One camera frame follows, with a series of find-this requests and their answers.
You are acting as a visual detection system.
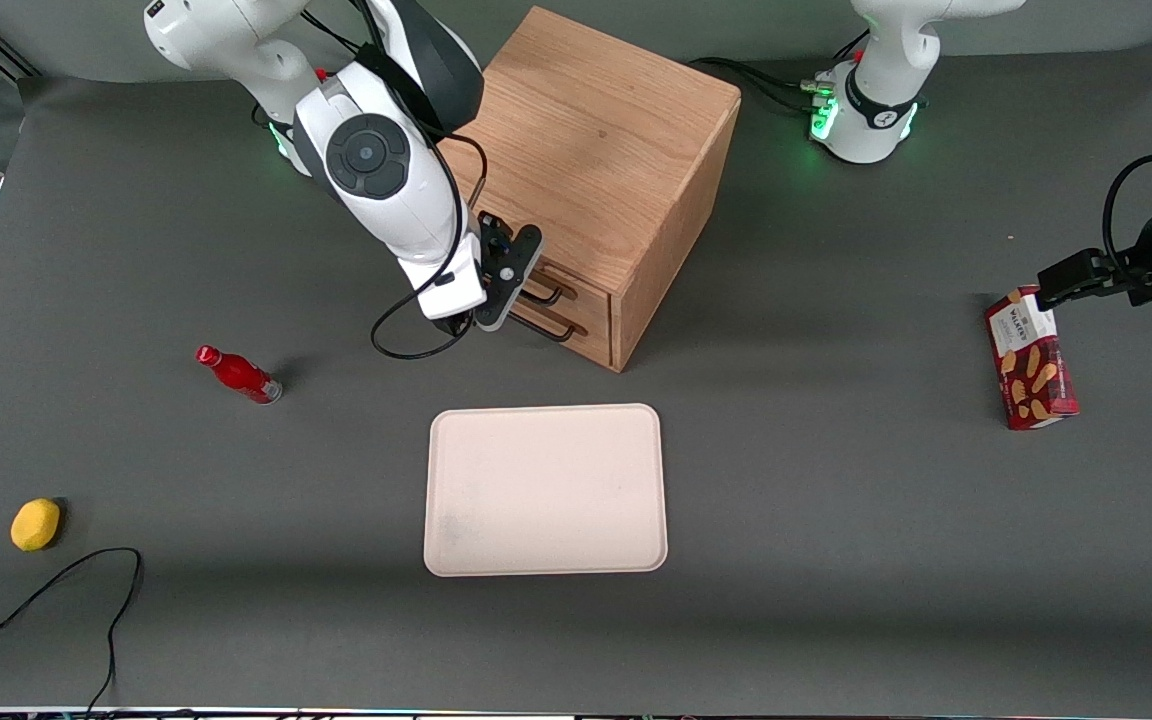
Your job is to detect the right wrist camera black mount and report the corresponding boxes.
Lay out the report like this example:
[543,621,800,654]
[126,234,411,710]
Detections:
[474,211,545,333]

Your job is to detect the oak wooden drawer cabinet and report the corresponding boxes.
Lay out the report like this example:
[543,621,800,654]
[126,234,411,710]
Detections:
[436,5,743,374]

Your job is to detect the red plastic bottle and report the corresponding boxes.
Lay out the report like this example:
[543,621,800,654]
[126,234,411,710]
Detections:
[195,345,284,405]

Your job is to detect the red shortbread cookie box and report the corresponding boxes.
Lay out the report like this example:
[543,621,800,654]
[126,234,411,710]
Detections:
[984,285,1080,431]

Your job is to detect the thin black table cable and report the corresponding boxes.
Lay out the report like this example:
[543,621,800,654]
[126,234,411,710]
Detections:
[0,547,144,717]

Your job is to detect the right arm base black cables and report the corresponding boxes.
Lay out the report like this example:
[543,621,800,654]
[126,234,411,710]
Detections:
[298,8,362,56]

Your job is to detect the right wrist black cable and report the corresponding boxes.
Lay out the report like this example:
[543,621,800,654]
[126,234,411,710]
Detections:
[351,0,490,362]

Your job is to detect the wooden drawer with long handle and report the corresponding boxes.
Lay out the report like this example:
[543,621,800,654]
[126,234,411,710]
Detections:
[524,252,614,336]

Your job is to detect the arm base black cables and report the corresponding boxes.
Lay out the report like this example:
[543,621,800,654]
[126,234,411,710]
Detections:
[688,30,873,114]
[298,8,362,56]

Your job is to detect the wooden drawer with short handle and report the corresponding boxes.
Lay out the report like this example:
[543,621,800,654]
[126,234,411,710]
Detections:
[508,298,618,371]

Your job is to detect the left arm base black cables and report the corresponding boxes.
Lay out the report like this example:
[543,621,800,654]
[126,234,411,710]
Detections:
[688,30,873,114]

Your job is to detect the yellow lemon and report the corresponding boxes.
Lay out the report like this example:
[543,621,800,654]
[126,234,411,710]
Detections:
[10,498,62,552]

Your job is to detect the cream rectangular plastic tray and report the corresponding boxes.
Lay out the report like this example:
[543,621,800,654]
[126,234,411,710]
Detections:
[423,403,669,578]

